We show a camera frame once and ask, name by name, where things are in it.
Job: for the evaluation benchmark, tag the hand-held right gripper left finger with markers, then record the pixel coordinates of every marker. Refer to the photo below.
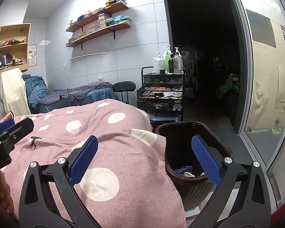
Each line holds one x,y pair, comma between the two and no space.
83,161

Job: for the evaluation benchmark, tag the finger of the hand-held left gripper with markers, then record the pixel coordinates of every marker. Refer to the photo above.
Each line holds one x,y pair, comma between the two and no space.
3,126
21,128

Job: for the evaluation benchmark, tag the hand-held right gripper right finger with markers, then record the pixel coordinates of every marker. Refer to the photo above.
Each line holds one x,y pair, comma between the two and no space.
206,159

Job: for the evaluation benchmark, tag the purple plastic bag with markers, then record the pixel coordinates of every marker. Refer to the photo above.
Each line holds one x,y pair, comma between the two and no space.
181,170

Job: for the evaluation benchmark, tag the dark plastic trash bin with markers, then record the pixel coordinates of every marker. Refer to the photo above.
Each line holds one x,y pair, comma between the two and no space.
180,142

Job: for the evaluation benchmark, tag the person's left hand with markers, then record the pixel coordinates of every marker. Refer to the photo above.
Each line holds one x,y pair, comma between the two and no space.
3,194

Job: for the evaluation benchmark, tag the red chips can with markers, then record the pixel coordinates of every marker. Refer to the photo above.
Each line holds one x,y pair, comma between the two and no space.
7,116

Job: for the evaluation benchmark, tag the cream cloth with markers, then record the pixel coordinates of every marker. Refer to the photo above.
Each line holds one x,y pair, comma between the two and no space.
13,92

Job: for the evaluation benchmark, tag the blue cloth pile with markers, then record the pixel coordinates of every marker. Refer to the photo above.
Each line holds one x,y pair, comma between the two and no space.
35,90

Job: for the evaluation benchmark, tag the wooden cubby shelf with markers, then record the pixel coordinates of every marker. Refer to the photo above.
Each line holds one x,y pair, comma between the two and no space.
9,74

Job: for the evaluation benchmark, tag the blue skirted massage bed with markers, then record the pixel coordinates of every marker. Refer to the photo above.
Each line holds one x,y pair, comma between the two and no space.
102,95

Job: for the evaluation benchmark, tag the grey blanket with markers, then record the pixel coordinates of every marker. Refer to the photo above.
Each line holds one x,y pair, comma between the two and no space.
85,91

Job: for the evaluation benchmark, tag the potted plant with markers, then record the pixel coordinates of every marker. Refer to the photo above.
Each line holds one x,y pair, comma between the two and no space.
229,84

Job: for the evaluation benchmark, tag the black mesh cart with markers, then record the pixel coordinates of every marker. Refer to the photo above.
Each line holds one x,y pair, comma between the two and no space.
161,95

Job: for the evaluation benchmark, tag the black chair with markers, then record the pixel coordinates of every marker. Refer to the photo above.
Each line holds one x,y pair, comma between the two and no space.
124,86

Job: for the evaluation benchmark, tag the dark bottle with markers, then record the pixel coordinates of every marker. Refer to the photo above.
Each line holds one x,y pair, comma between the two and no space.
171,66

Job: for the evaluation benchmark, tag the glass door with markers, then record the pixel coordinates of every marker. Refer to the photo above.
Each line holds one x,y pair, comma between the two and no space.
270,76

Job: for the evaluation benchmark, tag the row of small boxes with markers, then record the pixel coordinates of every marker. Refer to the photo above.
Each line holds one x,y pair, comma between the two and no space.
115,1

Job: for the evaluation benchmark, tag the wall poster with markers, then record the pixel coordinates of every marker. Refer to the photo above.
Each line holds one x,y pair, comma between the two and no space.
32,55

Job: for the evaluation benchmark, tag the black door frame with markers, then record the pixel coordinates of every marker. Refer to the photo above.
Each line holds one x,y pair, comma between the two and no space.
244,76

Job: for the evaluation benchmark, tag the wall shelves with boxes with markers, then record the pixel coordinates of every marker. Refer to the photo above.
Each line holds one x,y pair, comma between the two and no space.
102,19

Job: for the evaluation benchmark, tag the wooden wall shelf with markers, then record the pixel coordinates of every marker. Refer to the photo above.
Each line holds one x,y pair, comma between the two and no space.
123,25
118,8

